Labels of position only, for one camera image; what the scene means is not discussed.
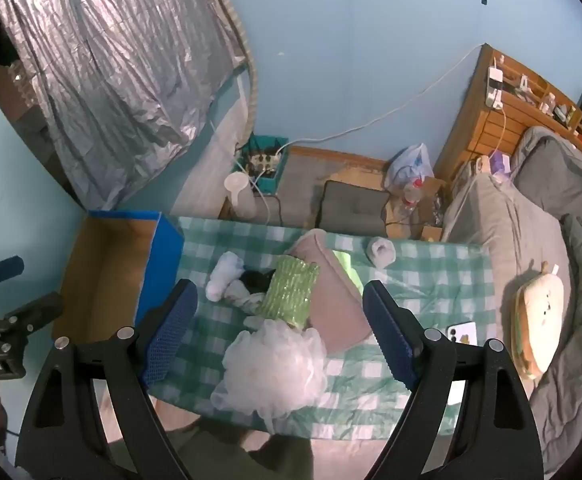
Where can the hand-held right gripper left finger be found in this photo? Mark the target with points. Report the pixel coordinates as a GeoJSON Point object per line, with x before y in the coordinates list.
{"type": "Point", "coordinates": [171, 330]}

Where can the white mesh bath pouf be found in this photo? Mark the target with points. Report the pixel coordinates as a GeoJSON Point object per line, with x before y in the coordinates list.
{"type": "Point", "coordinates": [276, 370]}

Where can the green checked tablecloth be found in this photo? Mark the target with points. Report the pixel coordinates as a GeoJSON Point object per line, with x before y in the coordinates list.
{"type": "Point", "coordinates": [431, 285]}

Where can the white power strip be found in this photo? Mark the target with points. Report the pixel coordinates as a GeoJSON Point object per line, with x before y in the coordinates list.
{"type": "Point", "coordinates": [495, 85]}

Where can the sandwich plush toy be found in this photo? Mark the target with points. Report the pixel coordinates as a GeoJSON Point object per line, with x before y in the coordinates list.
{"type": "Point", "coordinates": [538, 320]}

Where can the white rolled sock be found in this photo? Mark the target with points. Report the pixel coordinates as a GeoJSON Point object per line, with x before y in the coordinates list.
{"type": "Point", "coordinates": [382, 252]}

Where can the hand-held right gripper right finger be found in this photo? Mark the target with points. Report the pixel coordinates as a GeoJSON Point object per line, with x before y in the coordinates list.
{"type": "Point", "coordinates": [393, 340]}

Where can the white blue plastic bag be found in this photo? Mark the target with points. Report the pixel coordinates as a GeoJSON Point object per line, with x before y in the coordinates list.
{"type": "Point", "coordinates": [413, 160]}

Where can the blue cardboard box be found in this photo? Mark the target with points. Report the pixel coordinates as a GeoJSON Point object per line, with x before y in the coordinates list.
{"type": "Point", "coordinates": [106, 270]}

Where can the grey bed sheet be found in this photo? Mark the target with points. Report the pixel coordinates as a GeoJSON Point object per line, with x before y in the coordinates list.
{"type": "Point", "coordinates": [511, 230]}

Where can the black cloth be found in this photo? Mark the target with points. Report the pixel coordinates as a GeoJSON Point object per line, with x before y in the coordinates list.
{"type": "Point", "coordinates": [256, 281]}

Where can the brown cardboard box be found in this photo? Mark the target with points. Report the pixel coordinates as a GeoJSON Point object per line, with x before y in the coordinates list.
{"type": "Point", "coordinates": [421, 220]}

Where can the white smartphone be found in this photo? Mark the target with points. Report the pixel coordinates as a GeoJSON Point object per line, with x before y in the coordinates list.
{"type": "Point", "coordinates": [462, 333]}

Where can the wooden low board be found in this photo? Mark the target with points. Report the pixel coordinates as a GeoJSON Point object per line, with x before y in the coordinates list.
{"type": "Point", "coordinates": [341, 157]}

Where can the clear plastic bottle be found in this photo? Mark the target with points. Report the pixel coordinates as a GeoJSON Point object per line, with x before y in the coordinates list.
{"type": "Point", "coordinates": [412, 192]}

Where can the grey pillow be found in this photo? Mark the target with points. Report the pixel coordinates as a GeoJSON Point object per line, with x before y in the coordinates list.
{"type": "Point", "coordinates": [553, 170]}

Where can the beige power strip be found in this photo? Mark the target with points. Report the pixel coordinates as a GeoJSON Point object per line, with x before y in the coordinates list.
{"type": "Point", "coordinates": [265, 161]}

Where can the teal plastic crate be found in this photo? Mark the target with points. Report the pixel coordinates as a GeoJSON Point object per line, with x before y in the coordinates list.
{"type": "Point", "coordinates": [271, 180]}

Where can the wooden headboard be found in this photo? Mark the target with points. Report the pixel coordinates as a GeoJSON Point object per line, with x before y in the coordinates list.
{"type": "Point", "coordinates": [481, 130]}

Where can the light green paper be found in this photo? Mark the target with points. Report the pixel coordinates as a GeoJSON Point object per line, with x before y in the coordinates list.
{"type": "Point", "coordinates": [348, 265]}

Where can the silver foil curtain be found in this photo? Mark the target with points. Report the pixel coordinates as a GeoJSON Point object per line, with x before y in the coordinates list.
{"type": "Point", "coordinates": [121, 75]}

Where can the grey seat cushion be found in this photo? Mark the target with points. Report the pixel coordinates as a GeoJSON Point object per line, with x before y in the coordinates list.
{"type": "Point", "coordinates": [353, 207]}

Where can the purple white box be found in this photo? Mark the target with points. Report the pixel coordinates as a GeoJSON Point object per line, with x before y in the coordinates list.
{"type": "Point", "coordinates": [501, 162]}

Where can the grey fleece mitten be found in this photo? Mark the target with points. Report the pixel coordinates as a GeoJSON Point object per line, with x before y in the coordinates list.
{"type": "Point", "coordinates": [333, 305]}

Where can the white fluffy sock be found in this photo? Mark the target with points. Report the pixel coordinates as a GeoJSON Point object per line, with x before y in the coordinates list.
{"type": "Point", "coordinates": [223, 272]}

